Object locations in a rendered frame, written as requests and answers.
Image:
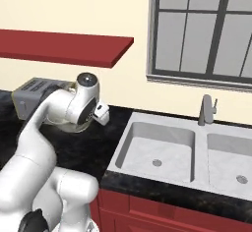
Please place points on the pale bowl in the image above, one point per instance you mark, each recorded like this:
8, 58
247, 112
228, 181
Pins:
74, 129

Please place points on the red cabinet door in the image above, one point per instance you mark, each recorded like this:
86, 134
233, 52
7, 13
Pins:
106, 222

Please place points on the grey framed window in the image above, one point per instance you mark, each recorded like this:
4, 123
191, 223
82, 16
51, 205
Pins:
200, 29

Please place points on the red sink cabinet front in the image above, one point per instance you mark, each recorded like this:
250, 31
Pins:
183, 214

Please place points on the red wall shelf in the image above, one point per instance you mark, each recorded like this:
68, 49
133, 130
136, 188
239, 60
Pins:
65, 47

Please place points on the grey double sink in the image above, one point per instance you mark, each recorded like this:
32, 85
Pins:
164, 150

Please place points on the grey faucet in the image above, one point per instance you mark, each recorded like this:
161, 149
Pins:
205, 109

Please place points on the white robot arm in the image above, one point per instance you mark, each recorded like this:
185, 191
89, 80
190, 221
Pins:
36, 157

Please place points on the grey toaster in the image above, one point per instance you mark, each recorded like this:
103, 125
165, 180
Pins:
29, 93

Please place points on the red narrow drawer front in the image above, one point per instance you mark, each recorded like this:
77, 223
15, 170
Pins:
114, 201

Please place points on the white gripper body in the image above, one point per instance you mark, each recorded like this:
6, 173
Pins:
105, 115

